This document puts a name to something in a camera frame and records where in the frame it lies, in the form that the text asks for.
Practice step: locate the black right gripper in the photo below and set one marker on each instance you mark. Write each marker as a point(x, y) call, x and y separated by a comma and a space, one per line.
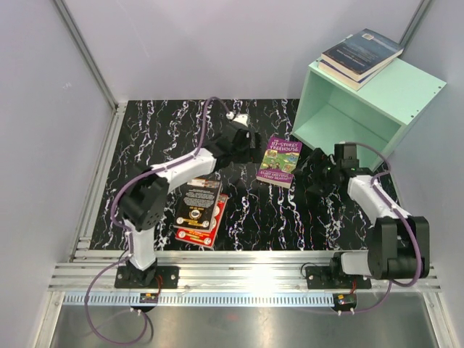
point(319, 159)

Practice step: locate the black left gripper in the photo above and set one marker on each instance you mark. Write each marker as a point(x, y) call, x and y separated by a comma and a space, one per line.
point(252, 156)

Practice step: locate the purple Treehouse book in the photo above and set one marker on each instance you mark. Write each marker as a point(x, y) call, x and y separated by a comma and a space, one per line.
point(279, 161)

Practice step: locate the black paperback book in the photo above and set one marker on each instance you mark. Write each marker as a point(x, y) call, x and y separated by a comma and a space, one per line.
point(198, 204)

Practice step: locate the blue orange paperback book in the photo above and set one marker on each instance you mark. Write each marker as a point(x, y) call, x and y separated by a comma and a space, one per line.
point(344, 78)

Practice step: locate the dark blue hardcover book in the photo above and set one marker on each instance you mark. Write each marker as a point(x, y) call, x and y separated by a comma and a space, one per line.
point(363, 53)

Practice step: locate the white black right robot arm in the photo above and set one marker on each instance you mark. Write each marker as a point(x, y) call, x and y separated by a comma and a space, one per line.
point(400, 248)

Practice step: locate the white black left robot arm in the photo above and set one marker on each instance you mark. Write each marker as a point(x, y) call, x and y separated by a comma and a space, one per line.
point(141, 201)

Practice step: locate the mint green open cabinet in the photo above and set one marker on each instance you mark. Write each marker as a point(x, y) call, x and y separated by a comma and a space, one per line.
point(379, 114)

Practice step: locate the red book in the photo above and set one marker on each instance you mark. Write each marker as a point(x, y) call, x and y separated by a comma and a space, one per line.
point(203, 238)

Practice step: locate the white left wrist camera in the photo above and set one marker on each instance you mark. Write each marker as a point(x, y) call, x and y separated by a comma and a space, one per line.
point(242, 119)

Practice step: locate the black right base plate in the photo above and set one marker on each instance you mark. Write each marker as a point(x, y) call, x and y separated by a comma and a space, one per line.
point(317, 277)

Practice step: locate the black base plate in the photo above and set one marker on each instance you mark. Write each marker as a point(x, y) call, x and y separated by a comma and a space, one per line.
point(317, 277)
point(164, 277)

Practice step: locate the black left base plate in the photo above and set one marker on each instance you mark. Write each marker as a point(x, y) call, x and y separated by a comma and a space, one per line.
point(164, 277)

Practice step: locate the aluminium rail frame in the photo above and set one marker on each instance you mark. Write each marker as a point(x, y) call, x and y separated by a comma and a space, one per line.
point(207, 271)

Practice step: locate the slotted cable duct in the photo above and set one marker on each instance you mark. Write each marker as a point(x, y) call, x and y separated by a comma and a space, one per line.
point(204, 299)

